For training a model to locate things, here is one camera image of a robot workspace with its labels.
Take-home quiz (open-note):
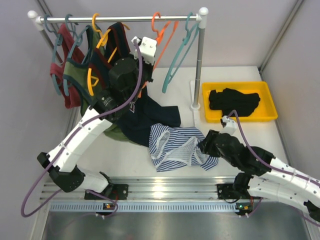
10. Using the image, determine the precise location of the orange plastic hanger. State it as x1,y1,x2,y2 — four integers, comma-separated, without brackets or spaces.
137,11,180,98

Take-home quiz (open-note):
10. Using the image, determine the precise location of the blue white striped tank top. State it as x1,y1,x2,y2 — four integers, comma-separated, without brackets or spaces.
149,123,219,172

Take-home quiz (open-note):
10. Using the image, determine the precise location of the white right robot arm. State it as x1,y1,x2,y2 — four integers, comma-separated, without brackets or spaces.
198,130,320,222

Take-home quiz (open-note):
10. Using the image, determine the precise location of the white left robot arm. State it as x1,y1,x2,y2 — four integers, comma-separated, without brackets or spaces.
37,56,152,199

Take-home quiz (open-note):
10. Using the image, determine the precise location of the yellow plastic hanger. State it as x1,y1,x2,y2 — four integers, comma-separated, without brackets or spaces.
87,13,131,96

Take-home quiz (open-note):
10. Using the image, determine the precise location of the navy basketball tank top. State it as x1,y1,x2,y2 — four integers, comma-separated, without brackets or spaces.
87,21,182,148

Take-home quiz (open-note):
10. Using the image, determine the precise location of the teal plastic hanger right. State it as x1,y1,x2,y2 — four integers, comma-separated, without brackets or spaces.
161,12,199,94

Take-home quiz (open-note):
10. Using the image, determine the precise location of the green tank top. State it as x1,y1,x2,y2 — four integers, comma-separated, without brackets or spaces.
62,24,131,143

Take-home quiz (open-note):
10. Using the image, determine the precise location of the teal hanger under green top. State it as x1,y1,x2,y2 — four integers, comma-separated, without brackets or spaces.
63,13,93,96

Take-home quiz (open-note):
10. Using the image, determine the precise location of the maroon tank top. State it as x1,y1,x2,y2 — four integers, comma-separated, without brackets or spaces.
49,23,81,109

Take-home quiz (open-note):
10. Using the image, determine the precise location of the teal hanger under maroon top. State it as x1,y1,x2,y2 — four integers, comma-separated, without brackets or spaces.
44,14,63,95

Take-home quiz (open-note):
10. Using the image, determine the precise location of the black folded garment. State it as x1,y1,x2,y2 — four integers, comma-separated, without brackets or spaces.
208,88,261,117

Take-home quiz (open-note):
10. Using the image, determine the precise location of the yellow plastic tray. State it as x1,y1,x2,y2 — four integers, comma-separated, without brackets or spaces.
202,81,278,123

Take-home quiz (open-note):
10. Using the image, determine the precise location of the silver white clothes rack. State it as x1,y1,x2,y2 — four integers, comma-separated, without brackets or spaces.
27,7,209,114

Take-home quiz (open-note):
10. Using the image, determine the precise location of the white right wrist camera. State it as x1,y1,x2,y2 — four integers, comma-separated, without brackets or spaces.
219,115,238,136

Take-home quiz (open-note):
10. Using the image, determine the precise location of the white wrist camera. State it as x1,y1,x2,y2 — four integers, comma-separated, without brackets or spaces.
131,36,157,66
219,115,238,136

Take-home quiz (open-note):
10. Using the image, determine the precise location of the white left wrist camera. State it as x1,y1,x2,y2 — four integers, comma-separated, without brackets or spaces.
131,36,157,66

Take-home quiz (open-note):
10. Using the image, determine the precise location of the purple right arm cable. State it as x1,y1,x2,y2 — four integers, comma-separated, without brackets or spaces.
224,109,320,228

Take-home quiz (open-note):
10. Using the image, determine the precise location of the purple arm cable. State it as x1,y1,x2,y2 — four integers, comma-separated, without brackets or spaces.
20,37,144,218
224,109,320,228

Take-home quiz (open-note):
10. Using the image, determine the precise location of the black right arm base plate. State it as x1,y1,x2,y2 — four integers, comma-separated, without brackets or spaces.
216,183,251,200

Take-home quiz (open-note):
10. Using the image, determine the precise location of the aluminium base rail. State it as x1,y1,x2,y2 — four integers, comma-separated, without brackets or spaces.
40,177,258,215

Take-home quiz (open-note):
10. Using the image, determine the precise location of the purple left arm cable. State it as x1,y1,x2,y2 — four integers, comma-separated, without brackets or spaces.
20,37,144,218

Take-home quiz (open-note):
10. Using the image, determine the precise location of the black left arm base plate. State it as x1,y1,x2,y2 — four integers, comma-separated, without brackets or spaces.
84,184,129,200

